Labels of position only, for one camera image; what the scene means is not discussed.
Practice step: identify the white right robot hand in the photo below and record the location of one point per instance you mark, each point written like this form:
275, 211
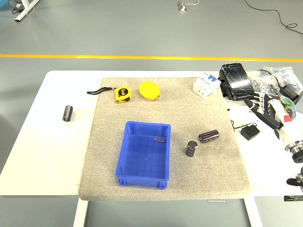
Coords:
287, 132

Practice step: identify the dark brown cylindrical battery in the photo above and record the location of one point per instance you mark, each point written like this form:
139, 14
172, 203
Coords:
67, 113
208, 136
191, 149

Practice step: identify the blue plastic box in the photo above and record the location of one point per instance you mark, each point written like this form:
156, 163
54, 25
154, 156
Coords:
142, 160

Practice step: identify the light blue bowl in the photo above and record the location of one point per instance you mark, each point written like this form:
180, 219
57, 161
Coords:
294, 109

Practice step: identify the small black power adapter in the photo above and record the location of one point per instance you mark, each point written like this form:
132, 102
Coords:
250, 132

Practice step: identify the large black power adapter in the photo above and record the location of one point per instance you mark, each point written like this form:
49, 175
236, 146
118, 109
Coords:
290, 93

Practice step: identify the clear bag of metal nuts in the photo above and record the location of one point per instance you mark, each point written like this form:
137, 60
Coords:
260, 82

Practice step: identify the clear bag with blue print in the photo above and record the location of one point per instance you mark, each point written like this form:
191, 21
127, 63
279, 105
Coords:
287, 75

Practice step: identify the black table control panel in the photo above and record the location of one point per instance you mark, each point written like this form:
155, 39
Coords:
293, 198

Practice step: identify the black wrapped device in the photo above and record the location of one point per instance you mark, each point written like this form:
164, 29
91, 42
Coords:
237, 80

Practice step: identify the white right table leg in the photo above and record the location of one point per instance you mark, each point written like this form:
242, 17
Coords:
253, 212

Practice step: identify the white table leg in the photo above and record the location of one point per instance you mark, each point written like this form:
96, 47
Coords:
80, 212
253, 212

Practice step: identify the white circuit breaker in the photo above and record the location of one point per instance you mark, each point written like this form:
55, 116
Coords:
204, 87

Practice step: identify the metal under-table hook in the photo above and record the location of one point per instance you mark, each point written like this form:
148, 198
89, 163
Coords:
216, 201

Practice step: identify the grey-brown mat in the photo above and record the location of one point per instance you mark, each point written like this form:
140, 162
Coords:
165, 111

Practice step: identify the yellow lemon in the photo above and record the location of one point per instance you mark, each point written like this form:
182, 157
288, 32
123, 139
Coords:
149, 91

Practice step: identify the silver floor socket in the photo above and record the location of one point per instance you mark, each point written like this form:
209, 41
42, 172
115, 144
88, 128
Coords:
181, 6

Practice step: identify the yellow tape measure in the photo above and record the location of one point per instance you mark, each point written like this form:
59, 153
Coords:
122, 94

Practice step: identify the white left table leg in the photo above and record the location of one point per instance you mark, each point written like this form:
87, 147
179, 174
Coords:
80, 212

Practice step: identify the white desk foot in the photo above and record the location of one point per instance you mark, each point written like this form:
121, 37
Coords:
24, 11

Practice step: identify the blue floor object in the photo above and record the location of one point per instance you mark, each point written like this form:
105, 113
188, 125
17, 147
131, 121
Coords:
3, 3

